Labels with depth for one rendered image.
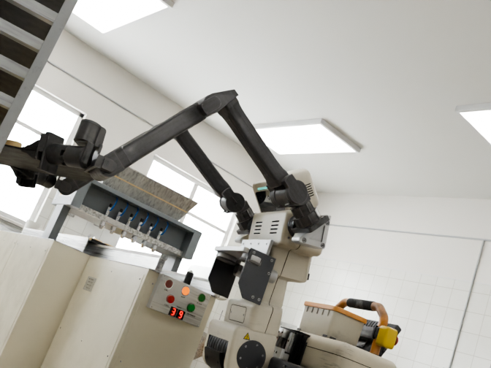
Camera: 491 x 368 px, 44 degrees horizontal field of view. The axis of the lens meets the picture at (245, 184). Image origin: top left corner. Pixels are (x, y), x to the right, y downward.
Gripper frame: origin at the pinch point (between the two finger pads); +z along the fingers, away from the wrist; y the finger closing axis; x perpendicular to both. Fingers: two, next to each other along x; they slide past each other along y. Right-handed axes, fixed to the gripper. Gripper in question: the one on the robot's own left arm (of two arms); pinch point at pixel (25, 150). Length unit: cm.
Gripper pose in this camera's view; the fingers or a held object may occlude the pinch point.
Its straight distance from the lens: 173.0
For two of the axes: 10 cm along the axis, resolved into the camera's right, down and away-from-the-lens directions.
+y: -1.9, 9.7, -1.6
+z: -9.3, -1.2, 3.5
